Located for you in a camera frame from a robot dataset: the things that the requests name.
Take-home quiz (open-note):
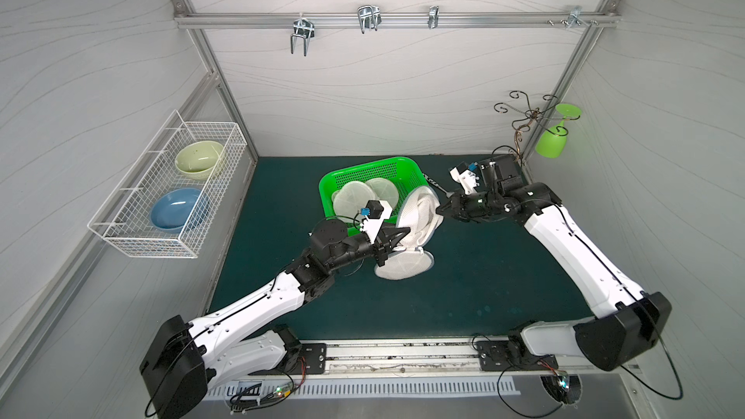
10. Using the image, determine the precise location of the white wire wall basket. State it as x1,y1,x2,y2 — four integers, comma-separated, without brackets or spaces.
87,112,248,259

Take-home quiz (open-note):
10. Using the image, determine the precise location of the green plastic basket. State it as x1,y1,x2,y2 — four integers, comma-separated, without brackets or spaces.
318,156,428,235

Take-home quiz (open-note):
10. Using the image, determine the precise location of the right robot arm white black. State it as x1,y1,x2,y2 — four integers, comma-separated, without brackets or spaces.
438,154,672,372

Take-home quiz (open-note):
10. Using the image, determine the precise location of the round white mesh bag right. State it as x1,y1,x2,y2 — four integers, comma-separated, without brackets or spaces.
366,178,400,210

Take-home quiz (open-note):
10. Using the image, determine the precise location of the metal double hook middle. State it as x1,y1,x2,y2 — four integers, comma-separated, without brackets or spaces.
357,5,382,34

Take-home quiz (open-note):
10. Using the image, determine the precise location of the metal clip hook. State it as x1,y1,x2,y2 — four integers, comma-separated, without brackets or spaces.
428,6,440,30

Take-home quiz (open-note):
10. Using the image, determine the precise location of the black cable bundle left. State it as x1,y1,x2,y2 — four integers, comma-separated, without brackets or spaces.
228,354,308,414

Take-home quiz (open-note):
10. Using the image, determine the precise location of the metal bracket hook right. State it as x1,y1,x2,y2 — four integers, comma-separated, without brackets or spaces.
546,6,599,29

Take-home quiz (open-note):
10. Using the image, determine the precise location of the white slotted cable duct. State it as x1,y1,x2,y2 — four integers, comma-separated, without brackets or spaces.
205,374,522,403

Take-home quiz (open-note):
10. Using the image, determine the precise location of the blue ceramic bowl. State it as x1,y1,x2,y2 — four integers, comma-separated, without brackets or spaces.
149,187,211,234

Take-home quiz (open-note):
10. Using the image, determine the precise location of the green plastic wine glass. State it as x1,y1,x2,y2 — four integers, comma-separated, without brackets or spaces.
535,103,582,158

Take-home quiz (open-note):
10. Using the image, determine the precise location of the round white mesh bag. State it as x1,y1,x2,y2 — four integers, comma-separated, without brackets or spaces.
332,180,378,218
366,178,400,210

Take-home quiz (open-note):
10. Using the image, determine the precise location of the aluminium top rail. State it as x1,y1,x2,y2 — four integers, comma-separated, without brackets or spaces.
175,7,622,32

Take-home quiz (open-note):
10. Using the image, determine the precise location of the metal double hook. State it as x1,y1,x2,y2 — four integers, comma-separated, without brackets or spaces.
357,5,382,34
290,17,315,56

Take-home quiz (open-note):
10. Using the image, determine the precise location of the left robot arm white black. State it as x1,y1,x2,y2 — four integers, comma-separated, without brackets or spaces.
139,219,411,418

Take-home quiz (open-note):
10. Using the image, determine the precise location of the white mesh laundry bag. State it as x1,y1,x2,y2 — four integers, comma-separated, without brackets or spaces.
374,185,444,280

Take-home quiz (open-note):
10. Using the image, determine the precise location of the metal cup holder stand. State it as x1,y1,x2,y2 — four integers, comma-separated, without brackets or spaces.
493,90,560,160

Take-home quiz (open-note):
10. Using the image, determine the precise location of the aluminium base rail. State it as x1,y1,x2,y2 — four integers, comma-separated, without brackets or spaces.
161,334,641,382

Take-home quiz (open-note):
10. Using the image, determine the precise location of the light green ceramic bowl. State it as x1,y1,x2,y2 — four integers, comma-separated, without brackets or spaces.
174,141,225,182

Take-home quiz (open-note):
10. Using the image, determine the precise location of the metal double hook left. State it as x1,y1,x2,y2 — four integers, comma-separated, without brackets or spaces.
290,17,315,56

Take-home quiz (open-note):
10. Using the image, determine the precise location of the round white mesh bag left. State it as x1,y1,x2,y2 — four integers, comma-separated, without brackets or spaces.
332,180,378,218

